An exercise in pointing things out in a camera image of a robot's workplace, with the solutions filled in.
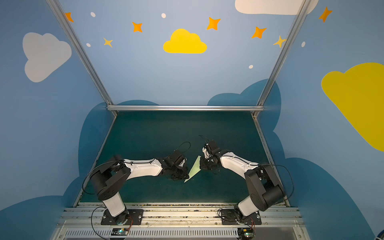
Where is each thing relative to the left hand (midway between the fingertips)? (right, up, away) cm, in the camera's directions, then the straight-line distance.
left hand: (190, 178), depth 86 cm
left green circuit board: (-34, -21, -15) cm, 43 cm away
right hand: (+6, +7, +3) cm, 10 cm away
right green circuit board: (+28, -22, -15) cm, 38 cm away
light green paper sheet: (+3, +4, +5) cm, 7 cm away
